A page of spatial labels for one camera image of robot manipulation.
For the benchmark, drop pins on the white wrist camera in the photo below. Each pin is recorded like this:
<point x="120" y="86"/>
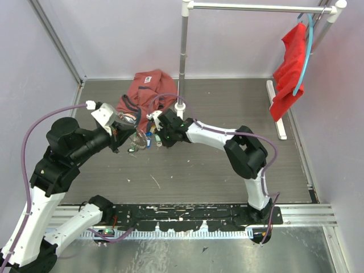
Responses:
<point x="154" y="116"/>
<point x="103" y="113"/>

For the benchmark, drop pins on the black mounting base plate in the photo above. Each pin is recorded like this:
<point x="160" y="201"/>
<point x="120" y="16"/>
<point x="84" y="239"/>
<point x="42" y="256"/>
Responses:
<point x="187" y="217"/>

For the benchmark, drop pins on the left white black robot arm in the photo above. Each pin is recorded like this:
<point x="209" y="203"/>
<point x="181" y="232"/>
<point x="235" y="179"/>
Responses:
<point x="31" y="248"/>

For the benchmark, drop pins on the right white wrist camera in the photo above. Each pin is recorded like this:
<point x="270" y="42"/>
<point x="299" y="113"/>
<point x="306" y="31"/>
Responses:
<point x="154" y="116"/>

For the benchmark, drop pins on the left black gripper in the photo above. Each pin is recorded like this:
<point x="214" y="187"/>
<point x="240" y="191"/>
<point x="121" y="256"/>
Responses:
<point x="121" y="132"/>

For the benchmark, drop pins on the bright red shirt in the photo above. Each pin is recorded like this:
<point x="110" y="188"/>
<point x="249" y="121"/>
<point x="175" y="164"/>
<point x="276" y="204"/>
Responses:
<point x="288" y="73"/>

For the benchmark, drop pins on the aluminium frame post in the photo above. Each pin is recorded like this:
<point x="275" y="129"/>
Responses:
<point x="51" y="31"/>

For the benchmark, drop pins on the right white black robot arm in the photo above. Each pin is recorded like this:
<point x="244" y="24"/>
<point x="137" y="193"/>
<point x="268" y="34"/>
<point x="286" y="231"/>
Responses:
<point x="246" y="154"/>

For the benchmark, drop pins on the grey slotted cable duct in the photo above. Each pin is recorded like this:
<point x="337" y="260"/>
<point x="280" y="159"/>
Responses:
<point x="203" y="233"/>

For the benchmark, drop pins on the rust red t-shirt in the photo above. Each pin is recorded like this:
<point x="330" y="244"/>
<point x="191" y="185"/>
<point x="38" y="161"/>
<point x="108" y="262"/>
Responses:
<point x="152" y="90"/>

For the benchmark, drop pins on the white metal clothes rack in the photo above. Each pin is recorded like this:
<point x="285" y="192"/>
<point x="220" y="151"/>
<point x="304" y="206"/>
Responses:
<point x="243" y="39"/>

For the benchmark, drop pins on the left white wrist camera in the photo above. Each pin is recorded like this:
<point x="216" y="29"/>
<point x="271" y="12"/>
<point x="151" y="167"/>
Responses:
<point x="103" y="113"/>

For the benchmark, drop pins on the blue key tag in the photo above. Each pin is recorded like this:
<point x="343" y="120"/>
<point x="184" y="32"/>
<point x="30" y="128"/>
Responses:
<point x="148" y="139"/>

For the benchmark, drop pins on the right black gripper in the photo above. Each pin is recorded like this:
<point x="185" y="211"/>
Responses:
<point x="166" y="144"/>

